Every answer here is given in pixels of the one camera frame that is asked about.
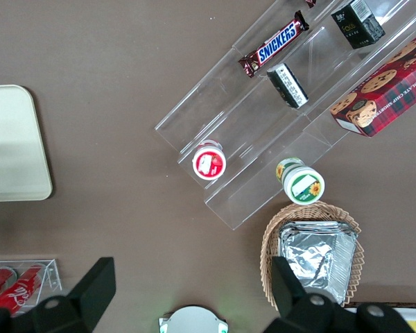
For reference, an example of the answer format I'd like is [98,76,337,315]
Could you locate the stack of foil trays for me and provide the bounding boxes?
[279,221,359,307]

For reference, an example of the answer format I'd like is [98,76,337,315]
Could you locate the clear acrylic step stand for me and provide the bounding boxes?
[154,0,416,232]

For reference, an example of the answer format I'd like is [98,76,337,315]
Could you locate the small black carton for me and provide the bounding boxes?
[266,62,310,110]
[330,0,387,51]

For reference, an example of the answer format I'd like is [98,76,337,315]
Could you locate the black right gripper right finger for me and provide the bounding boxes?
[263,255,354,333]

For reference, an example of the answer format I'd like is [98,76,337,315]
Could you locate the cream plastic serving tray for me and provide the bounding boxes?
[0,84,53,203]

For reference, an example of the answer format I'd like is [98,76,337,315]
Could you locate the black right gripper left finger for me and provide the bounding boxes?
[31,256,117,333]

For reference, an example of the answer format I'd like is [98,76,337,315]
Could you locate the red lid yogurt cup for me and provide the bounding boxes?
[191,139,227,182]

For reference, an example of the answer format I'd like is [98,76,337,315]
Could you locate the green lid yogurt cup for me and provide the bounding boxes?
[275,157,326,206]

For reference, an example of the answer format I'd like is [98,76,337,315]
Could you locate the clear acrylic bottle rack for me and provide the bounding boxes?
[0,258,64,315]

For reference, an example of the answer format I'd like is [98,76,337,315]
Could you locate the red tartan cookie box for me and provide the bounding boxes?
[329,26,416,139]

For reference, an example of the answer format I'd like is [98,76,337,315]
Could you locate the light tan wicker basket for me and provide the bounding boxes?
[260,202,366,308]

